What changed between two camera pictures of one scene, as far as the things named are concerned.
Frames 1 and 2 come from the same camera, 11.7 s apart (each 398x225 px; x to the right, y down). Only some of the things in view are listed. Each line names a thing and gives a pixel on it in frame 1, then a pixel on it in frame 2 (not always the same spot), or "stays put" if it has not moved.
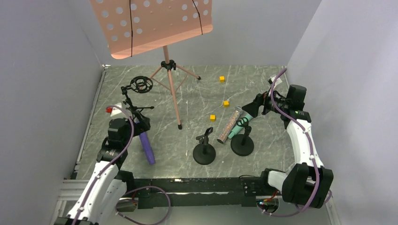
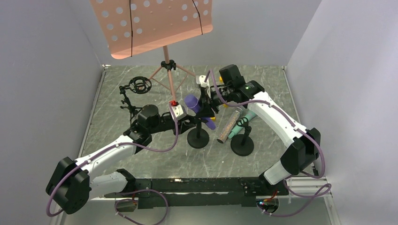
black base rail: [193, 193] stays put
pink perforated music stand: [131, 27] stays put
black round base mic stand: [242, 145] stays put
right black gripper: [265, 103] → [206, 101]
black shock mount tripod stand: [141, 84] stays put
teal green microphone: [238, 128] stays put
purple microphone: [148, 148] → [192, 101]
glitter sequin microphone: [229, 124] stays put
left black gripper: [142, 123] → [189, 120]
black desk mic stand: [204, 153] → [198, 138]
